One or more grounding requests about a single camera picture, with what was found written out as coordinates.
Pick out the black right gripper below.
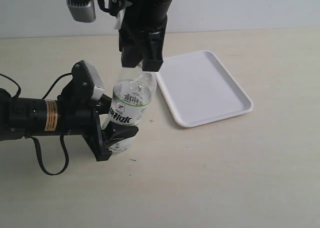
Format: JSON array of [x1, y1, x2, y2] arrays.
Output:
[[118, 0, 168, 72]]

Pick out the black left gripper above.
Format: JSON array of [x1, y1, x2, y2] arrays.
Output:
[[56, 86, 140, 163]]

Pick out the clear plastic water bottle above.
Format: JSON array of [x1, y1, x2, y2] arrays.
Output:
[[106, 65, 158, 153]]

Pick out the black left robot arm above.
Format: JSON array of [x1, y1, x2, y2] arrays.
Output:
[[0, 89, 139, 162]]

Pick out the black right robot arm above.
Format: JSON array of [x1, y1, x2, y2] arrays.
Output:
[[118, 0, 172, 72]]

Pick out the white plastic tray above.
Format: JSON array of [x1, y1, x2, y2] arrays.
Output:
[[156, 50, 254, 128]]

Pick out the black left camera cable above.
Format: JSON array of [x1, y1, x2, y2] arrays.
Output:
[[0, 72, 73, 176]]

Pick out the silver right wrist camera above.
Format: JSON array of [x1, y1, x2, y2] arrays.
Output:
[[66, 0, 96, 23]]

